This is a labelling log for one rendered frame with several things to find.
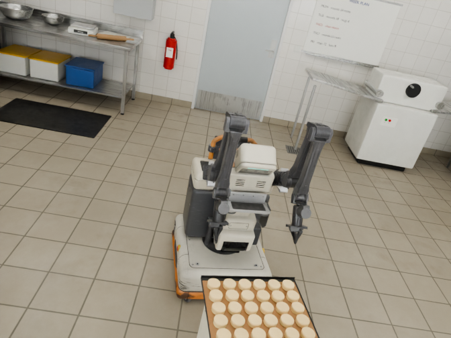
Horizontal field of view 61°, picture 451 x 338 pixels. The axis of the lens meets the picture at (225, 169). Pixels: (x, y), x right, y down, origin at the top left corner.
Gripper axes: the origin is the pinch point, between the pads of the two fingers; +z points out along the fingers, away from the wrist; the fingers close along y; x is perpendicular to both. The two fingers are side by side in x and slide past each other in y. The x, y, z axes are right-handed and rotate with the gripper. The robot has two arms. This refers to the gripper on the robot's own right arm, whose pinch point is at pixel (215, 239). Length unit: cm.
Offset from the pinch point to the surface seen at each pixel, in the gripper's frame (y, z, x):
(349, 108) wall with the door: 263, -129, 328
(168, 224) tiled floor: -11, 21, 132
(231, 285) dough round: -3.4, 6.4, -47.8
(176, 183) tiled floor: 0, -8, 191
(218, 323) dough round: -11, 14, -63
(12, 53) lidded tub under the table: -203, -139, 350
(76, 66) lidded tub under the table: -124, -133, 337
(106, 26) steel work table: -95, -196, 361
